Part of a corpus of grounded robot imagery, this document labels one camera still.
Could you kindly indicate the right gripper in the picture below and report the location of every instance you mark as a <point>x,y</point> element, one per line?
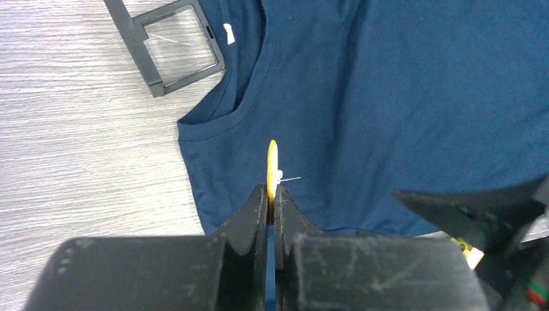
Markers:
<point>496,222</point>

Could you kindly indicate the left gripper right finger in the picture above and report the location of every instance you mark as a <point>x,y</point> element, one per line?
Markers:
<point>290,224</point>

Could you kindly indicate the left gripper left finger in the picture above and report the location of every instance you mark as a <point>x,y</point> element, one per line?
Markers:
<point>243,268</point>

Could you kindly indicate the navy blue t-shirt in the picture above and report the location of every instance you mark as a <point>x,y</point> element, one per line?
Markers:
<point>368,97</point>

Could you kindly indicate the black frame stand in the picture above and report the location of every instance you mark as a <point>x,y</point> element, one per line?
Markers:
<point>172,46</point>

